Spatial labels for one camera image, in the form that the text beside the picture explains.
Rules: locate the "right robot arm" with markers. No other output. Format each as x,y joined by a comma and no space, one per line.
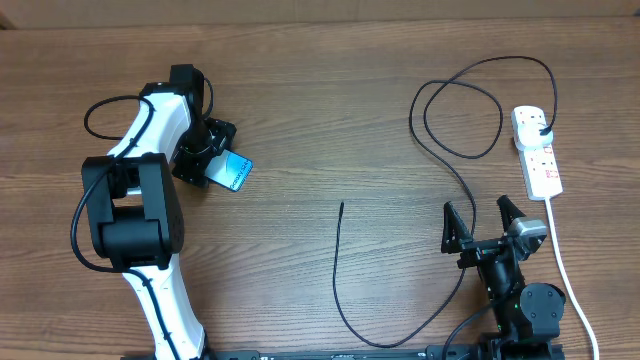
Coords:
527,315

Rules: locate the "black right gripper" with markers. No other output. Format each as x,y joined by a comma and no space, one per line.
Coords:
456,239

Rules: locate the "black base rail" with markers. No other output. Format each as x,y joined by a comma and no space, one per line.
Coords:
350,355

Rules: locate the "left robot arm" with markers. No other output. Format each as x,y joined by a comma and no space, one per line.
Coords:
129,220

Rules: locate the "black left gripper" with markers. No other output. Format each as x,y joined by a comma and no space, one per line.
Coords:
221,131

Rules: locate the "blue Samsung Galaxy smartphone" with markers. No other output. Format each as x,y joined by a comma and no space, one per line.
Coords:
229,170

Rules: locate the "white charger plug adapter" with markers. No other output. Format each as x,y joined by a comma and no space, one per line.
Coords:
532,136

